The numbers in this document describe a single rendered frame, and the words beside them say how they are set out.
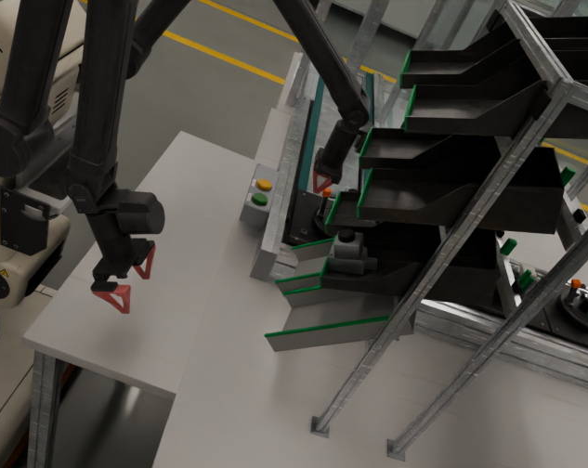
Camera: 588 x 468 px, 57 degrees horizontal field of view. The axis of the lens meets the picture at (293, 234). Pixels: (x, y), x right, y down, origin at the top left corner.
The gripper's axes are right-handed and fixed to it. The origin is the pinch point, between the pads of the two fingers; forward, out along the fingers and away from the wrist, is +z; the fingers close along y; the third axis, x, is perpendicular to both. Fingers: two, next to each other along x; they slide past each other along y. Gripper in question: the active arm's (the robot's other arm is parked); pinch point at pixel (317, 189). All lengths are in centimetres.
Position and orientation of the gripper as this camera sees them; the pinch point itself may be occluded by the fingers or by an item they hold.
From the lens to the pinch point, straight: 139.4
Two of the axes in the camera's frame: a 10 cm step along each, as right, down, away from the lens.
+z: -3.5, 7.1, 6.1
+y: 1.1, -6.2, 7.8
